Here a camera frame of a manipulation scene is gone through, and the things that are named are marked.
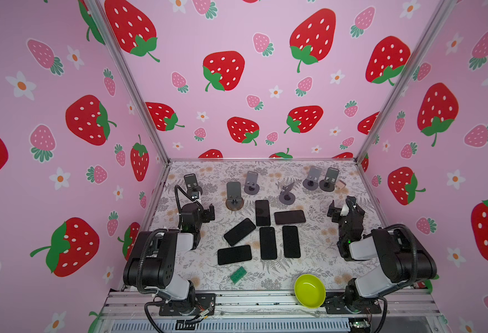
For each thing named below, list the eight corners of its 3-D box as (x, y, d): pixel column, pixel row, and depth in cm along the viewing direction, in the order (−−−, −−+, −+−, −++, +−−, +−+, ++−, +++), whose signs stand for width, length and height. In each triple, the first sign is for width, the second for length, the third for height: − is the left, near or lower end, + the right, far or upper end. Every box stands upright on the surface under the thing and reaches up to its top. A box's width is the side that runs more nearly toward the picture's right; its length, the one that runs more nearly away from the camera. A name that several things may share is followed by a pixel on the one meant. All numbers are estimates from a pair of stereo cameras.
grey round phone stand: (302, 187, 112) (305, 175, 104) (307, 176, 116) (311, 164, 109) (314, 192, 109) (319, 180, 102) (319, 181, 114) (324, 169, 106)
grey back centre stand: (244, 193, 108) (244, 182, 101) (248, 181, 114) (248, 170, 106) (257, 195, 107) (257, 185, 100) (260, 183, 113) (261, 172, 105)
